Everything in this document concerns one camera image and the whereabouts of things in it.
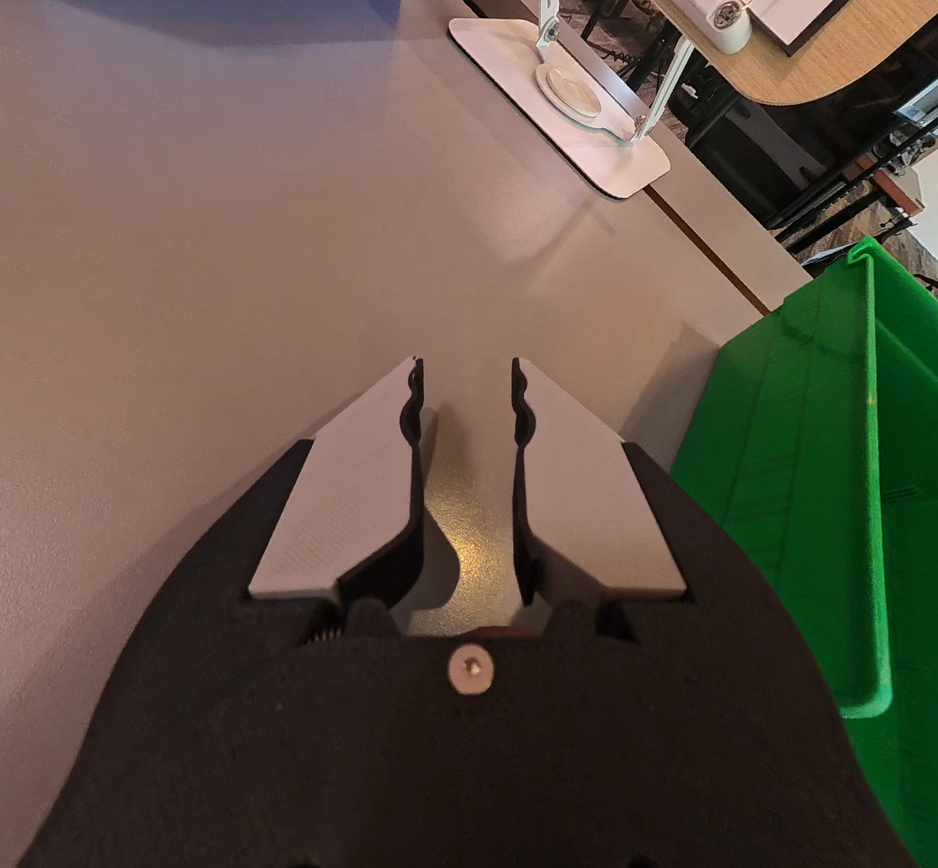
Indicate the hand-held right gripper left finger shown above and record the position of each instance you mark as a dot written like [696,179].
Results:
[344,509]

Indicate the black office chair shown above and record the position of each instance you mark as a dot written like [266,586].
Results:
[755,150]

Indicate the green plastic bin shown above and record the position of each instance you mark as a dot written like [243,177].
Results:
[791,480]

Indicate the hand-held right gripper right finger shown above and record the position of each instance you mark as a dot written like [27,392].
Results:
[586,516]

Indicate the wooden board document stand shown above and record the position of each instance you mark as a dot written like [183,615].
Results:
[513,55]

